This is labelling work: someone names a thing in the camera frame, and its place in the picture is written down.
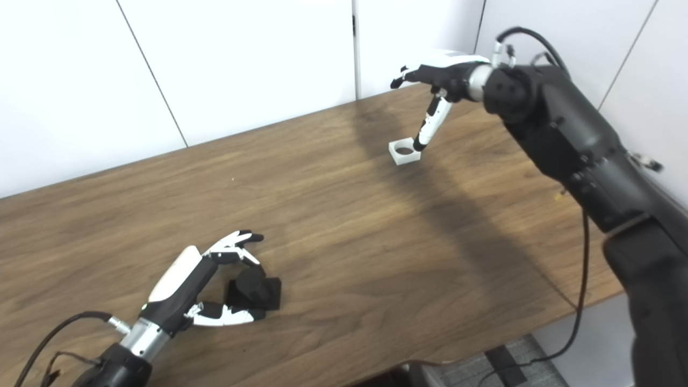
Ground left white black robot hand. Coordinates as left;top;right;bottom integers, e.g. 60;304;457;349
119;230;267;360

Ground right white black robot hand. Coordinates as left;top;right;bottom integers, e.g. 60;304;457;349
390;49;495;152

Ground black peg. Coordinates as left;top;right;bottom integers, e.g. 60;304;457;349
224;266;282;312

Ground white square piece with hole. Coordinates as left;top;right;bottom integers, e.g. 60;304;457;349
388;137;422;166

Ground gray floor mat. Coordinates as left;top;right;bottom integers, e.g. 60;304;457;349
419;333;570;387

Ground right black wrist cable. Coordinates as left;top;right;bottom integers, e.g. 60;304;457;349
492;26;663;171

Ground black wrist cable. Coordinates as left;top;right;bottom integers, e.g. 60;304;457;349
13;311;132;387
492;26;663;171

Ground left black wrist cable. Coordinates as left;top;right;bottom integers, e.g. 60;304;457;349
13;311;132;387

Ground left thin wrist wires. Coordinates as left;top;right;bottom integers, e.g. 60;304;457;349
40;351;103;387

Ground thin black hanging cable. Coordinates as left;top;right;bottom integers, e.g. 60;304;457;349
476;210;590;387

